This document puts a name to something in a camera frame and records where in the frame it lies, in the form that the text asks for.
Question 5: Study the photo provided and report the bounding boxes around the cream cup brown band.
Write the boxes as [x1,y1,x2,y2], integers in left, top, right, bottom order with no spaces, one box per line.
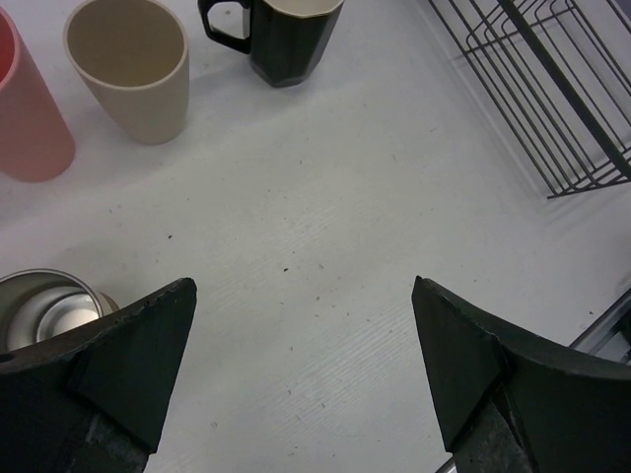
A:
[1,268,119,352]

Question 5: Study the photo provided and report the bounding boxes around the black wire dish rack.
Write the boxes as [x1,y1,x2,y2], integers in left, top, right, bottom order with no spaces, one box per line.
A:
[430,1,630,198]

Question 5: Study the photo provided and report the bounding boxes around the aluminium mounting rail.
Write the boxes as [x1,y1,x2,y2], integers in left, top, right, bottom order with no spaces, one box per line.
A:
[570,291,631,365]

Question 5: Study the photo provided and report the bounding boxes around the matte pink tumbler cup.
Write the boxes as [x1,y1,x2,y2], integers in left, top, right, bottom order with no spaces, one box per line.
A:
[1,11,76,182]

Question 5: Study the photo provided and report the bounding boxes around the glossy black handled mug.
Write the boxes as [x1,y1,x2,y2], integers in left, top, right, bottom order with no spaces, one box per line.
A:
[197,0,344,88]

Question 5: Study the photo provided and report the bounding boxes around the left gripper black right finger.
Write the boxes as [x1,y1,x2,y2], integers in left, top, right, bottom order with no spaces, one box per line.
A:
[412,278,630,472]

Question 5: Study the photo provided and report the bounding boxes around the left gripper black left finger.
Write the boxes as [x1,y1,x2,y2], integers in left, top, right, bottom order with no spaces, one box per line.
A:
[1,278,197,472]

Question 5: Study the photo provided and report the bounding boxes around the beige cream cup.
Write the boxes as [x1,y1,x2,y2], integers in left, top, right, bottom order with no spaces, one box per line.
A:
[63,0,189,145]

